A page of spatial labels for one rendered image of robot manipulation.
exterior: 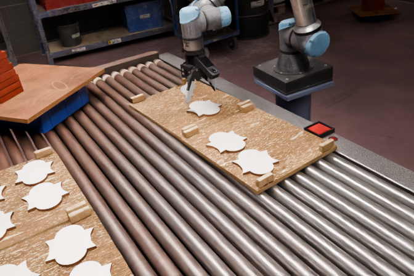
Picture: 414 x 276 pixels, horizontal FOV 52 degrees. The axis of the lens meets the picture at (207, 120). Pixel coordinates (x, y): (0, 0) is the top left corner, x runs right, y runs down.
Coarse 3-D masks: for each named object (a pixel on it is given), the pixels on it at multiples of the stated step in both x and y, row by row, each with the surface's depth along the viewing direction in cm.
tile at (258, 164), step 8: (240, 152) 138; (248, 152) 138; (256, 152) 138; (264, 152) 137; (240, 160) 134; (248, 160) 134; (256, 160) 134; (264, 160) 133; (272, 160) 133; (248, 168) 130; (256, 168) 130; (264, 168) 129; (272, 168) 129
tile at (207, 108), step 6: (198, 102) 175; (204, 102) 174; (210, 102) 174; (192, 108) 170; (198, 108) 170; (204, 108) 169; (210, 108) 169; (216, 108) 168; (198, 114) 165; (204, 114) 165; (210, 114) 164; (216, 114) 165
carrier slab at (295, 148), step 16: (256, 112) 164; (208, 128) 157; (224, 128) 156; (240, 128) 154; (256, 128) 153; (272, 128) 152; (288, 128) 151; (192, 144) 148; (256, 144) 144; (272, 144) 143; (288, 144) 142; (304, 144) 141; (208, 160) 140; (224, 160) 137; (288, 160) 134; (304, 160) 133; (240, 176) 129; (256, 176) 128; (288, 176) 128; (256, 192) 122
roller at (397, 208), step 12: (156, 72) 221; (168, 72) 216; (180, 84) 202; (324, 168) 132; (336, 168) 130; (348, 180) 125; (360, 192) 122; (372, 192) 119; (384, 204) 115; (396, 204) 114; (408, 216) 110
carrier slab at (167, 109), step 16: (160, 96) 186; (176, 96) 185; (192, 96) 183; (208, 96) 181; (224, 96) 180; (144, 112) 174; (160, 112) 172; (176, 112) 171; (224, 112) 167; (240, 112) 167; (176, 128) 159
